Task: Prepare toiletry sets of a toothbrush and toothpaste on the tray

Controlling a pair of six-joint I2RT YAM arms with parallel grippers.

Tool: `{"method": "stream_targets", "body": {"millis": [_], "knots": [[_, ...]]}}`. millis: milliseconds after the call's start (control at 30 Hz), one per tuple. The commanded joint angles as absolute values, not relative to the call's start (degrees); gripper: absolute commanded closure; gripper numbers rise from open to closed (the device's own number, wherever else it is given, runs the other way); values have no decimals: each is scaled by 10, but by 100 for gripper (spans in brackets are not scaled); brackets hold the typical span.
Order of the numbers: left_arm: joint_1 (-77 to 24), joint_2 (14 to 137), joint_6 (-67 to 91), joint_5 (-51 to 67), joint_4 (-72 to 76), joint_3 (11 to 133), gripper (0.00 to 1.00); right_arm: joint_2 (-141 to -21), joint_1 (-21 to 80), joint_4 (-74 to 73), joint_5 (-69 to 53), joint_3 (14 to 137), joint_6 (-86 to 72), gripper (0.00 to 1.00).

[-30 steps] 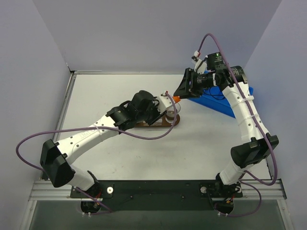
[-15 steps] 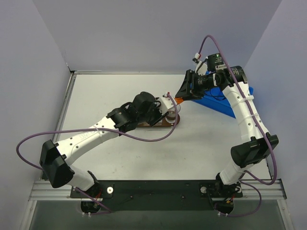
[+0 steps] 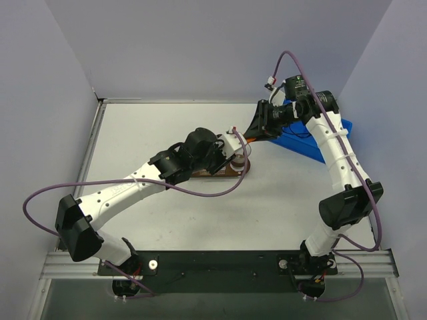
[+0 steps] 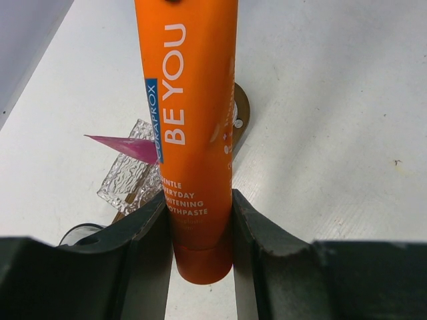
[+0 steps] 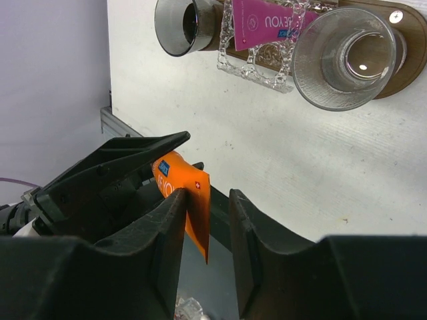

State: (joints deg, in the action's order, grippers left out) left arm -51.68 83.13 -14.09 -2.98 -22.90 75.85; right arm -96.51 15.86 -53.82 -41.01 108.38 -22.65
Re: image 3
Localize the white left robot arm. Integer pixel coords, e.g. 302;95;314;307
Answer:
55;127;247;275

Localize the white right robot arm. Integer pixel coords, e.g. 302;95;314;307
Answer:
244;75;384;259

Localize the brown oval wooden tray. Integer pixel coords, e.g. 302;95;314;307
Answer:
191;163;244;178

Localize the blue plastic bin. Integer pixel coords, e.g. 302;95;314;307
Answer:
274;91;352;163

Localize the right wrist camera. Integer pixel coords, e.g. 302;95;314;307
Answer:
264;76;286;106

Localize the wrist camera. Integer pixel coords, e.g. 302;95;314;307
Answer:
219;127;251;159
264;76;286;106

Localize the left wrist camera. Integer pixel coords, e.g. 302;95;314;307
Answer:
219;127;251;159

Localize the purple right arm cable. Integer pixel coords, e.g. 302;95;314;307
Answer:
272;50;383;303

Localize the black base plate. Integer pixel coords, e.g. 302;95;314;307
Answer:
96;249;338;294

